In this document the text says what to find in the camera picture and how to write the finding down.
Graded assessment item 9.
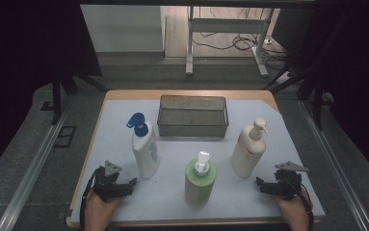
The white metal desk frame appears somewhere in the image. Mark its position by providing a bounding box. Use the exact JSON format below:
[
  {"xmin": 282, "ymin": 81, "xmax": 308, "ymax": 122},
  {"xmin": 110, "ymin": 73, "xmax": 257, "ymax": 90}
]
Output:
[{"xmin": 185, "ymin": 6, "xmax": 270, "ymax": 78}]

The aluminium rail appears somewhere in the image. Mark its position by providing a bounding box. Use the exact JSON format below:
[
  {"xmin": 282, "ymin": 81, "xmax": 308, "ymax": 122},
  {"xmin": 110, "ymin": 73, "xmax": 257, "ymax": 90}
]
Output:
[
  {"xmin": 300, "ymin": 99, "xmax": 369, "ymax": 231},
  {"xmin": 0, "ymin": 95, "xmax": 73, "ymax": 231}
]

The black tripod stand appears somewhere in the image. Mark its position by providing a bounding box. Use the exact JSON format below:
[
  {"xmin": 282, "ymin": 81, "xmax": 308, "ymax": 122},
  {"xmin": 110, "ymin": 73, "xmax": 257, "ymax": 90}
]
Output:
[
  {"xmin": 51, "ymin": 64, "xmax": 109, "ymax": 126},
  {"xmin": 262, "ymin": 57, "xmax": 325, "ymax": 131}
]

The dark curtain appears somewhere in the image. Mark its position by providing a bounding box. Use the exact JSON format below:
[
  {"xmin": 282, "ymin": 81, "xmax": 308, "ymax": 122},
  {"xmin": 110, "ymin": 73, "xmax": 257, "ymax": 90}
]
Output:
[
  {"xmin": 270, "ymin": 0, "xmax": 369, "ymax": 179},
  {"xmin": 0, "ymin": 0, "xmax": 103, "ymax": 185}
]

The white panel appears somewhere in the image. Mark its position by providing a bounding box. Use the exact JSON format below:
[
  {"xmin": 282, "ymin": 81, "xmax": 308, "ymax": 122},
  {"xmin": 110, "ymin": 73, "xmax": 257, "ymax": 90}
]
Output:
[{"xmin": 80, "ymin": 4, "xmax": 167, "ymax": 54}]

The black floor cable bundle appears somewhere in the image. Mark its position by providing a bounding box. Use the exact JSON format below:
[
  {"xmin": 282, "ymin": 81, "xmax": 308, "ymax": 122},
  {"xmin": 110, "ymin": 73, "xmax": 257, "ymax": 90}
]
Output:
[{"xmin": 191, "ymin": 6, "xmax": 290, "ymax": 70}]

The green bottle with white pump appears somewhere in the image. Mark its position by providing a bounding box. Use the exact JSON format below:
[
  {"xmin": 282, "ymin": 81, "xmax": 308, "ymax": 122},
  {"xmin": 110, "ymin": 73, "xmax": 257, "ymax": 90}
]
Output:
[{"xmin": 184, "ymin": 151, "xmax": 218, "ymax": 210}]

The person's right hand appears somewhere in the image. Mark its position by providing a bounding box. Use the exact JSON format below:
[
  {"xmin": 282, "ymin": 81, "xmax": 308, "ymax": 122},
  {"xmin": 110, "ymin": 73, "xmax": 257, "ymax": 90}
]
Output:
[{"xmin": 272, "ymin": 189, "xmax": 311, "ymax": 225}]

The metal mesh basket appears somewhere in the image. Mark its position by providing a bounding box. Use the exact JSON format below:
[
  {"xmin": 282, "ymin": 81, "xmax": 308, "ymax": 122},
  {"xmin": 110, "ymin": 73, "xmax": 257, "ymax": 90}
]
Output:
[{"xmin": 156, "ymin": 94, "xmax": 230, "ymax": 139}]

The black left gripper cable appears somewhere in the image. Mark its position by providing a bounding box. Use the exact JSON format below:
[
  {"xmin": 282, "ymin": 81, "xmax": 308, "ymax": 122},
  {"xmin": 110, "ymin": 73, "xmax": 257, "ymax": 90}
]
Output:
[{"xmin": 79, "ymin": 167, "xmax": 100, "ymax": 231}]

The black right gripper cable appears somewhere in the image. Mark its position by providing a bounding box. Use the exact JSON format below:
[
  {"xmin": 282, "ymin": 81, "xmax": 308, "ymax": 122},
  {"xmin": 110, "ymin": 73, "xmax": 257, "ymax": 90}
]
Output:
[{"xmin": 286, "ymin": 176, "xmax": 315, "ymax": 231}]

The cream pump bottle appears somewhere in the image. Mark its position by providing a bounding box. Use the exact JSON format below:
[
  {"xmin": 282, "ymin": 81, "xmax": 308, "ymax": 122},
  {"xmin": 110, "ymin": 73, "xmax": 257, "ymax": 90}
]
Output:
[{"xmin": 230, "ymin": 116, "xmax": 269, "ymax": 179}]

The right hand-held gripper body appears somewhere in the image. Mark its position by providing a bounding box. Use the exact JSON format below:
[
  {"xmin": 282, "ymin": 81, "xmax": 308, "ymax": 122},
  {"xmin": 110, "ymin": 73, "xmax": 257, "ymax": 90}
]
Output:
[{"xmin": 268, "ymin": 161, "xmax": 310, "ymax": 201}]

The person's left hand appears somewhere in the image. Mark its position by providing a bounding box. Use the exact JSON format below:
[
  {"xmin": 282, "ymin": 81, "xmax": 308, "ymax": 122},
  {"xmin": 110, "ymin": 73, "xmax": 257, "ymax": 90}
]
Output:
[{"xmin": 84, "ymin": 190, "xmax": 122, "ymax": 225}]

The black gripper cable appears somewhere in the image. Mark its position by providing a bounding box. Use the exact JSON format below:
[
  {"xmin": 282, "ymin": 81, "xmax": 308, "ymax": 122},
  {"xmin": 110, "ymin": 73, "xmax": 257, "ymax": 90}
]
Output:
[
  {"xmin": 286, "ymin": 176, "xmax": 315, "ymax": 231},
  {"xmin": 79, "ymin": 167, "xmax": 100, "ymax": 231}
]

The white power strip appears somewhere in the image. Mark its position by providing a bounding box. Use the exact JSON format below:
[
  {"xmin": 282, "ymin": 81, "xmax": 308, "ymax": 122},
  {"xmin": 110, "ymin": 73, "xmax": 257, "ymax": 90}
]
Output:
[{"xmin": 276, "ymin": 71, "xmax": 295, "ymax": 86}]

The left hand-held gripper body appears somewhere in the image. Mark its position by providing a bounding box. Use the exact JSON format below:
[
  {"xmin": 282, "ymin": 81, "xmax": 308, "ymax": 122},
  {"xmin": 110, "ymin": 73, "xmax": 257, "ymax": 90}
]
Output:
[{"xmin": 91, "ymin": 160, "xmax": 128, "ymax": 204}]

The white bottle with blue pump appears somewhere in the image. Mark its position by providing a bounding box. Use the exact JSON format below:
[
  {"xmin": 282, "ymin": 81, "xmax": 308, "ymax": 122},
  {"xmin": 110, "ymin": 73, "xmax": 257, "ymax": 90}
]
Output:
[{"xmin": 125, "ymin": 112, "xmax": 161, "ymax": 181}]

